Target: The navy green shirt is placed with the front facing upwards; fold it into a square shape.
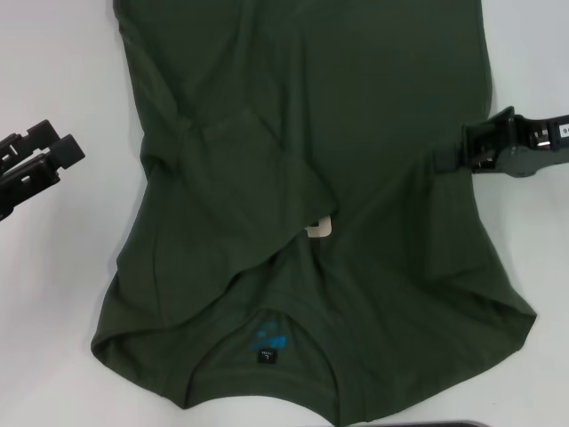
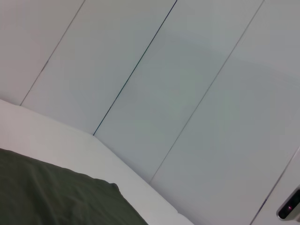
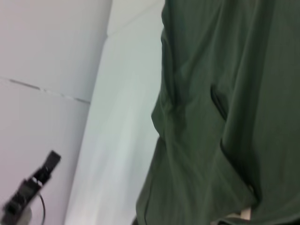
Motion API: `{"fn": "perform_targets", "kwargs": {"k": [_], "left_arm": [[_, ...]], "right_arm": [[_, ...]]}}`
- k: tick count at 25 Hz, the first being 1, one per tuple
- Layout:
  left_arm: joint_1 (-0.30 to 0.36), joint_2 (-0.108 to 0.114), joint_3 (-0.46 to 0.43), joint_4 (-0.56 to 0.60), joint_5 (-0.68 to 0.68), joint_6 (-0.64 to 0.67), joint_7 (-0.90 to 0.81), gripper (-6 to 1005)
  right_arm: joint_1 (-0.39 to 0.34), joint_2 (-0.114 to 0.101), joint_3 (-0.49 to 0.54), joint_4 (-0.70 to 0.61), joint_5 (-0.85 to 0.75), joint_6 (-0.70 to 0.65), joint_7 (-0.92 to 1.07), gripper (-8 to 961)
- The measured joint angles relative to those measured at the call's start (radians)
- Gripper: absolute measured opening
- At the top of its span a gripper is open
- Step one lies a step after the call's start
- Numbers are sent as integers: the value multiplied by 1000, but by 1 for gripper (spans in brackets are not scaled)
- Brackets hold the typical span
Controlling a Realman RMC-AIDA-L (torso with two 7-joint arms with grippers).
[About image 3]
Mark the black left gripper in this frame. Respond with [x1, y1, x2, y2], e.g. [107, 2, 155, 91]
[1, 150, 62, 221]

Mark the dark green t-shirt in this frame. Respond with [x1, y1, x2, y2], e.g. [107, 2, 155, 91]
[135, 0, 300, 225]

